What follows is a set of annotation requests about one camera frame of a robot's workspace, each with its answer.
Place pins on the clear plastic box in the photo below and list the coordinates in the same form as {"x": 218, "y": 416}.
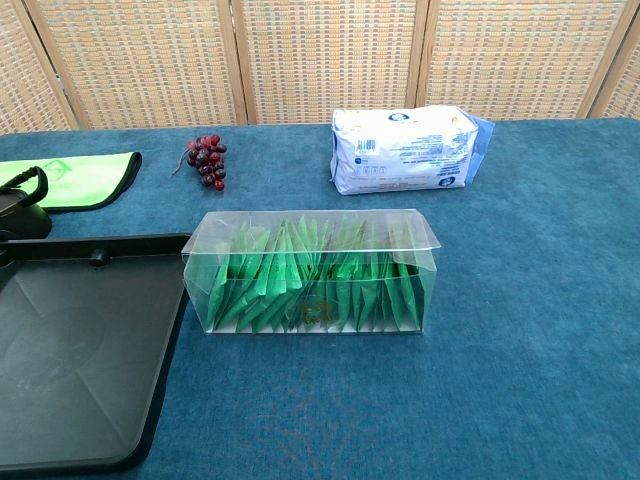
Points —
{"x": 320, "y": 235}

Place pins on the green tea sachet stack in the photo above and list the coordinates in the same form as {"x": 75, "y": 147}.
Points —
{"x": 270, "y": 290}

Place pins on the black plastic tray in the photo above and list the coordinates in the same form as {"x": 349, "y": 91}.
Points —
{"x": 75, "y": 350}

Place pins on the white blue tissue pack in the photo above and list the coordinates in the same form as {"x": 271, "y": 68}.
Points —
{"x": 400, "y": 150}

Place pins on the dark red grape bunch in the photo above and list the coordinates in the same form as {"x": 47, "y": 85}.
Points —
{"x": 207, "y": 160}

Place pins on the blue carpet table cover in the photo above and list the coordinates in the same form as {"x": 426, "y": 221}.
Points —
{"x": 450, "y": 350}

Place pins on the woven folding screen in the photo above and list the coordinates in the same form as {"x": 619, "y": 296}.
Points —
{"x": 320, "y": 60}

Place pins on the green cloth with black trim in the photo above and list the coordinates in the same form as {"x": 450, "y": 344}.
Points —
{"x": 95, "y": 177}

